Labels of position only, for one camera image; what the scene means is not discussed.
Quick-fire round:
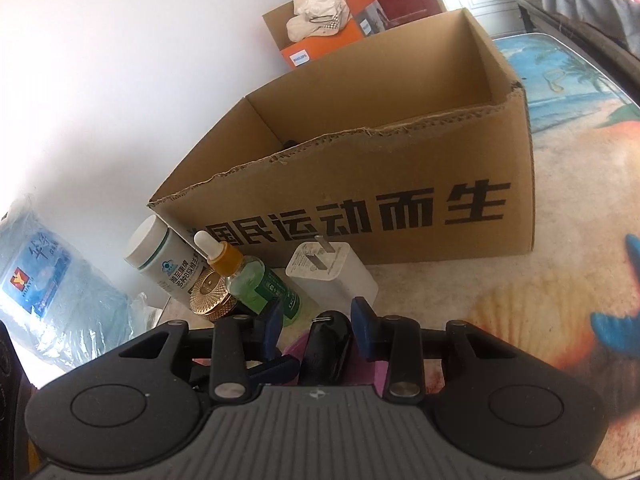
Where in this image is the black oval case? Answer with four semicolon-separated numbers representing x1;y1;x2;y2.
297;310;354;386

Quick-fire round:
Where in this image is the green dropper bottle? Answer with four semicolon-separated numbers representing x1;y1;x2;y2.
194;231;302;325

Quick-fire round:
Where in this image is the white power adapter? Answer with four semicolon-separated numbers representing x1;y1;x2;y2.
285;235;378;315

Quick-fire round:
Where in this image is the white pill bottle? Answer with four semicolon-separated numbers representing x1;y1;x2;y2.
125;214;206;307

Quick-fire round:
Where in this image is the large brown cardboard box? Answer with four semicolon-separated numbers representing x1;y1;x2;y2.
149;9;535;266

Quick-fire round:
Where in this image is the blue water jug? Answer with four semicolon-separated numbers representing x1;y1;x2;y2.
1;195;160;386

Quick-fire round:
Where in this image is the black speaker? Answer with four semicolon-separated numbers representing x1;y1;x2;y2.
0;323;38;480

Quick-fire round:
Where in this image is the orange Philips box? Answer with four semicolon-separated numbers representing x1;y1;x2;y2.
262;0;390;68

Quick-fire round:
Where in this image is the beige clothes pile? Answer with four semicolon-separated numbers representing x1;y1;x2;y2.
286;0;352;42

